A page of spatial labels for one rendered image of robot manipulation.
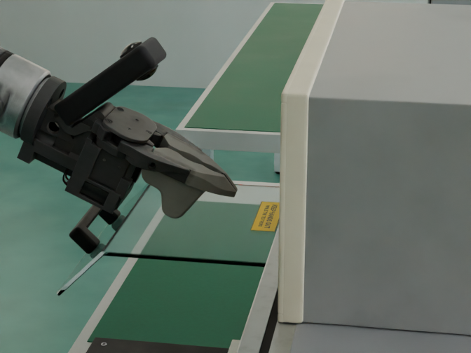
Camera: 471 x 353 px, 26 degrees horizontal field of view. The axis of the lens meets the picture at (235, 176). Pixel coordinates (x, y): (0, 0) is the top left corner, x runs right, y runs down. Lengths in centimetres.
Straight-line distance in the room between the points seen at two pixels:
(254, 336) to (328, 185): 14
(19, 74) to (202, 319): 77
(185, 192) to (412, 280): 25
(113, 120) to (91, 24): 502
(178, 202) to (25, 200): 333
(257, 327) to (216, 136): 177
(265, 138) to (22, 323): 112
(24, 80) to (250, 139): 165
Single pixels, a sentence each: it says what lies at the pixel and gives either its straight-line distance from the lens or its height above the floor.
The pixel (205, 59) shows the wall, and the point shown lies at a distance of 588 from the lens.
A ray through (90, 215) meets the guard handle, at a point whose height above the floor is 106.
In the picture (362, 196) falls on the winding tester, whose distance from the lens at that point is 84.
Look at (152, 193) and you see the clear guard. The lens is 132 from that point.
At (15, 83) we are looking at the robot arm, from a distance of 100.
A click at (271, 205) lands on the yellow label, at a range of 127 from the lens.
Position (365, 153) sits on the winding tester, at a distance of 82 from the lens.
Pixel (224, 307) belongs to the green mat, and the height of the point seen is 75.
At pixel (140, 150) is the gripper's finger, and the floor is 123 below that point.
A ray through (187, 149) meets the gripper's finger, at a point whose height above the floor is 121.
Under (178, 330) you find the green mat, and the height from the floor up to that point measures 75.
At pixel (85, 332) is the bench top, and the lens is 166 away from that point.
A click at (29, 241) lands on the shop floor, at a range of 390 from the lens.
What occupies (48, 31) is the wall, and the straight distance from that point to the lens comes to 610.
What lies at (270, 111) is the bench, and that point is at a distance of 279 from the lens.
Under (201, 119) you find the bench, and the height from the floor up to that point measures 75.
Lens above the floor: 153
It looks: 20 degrees down
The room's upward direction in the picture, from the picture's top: straight up
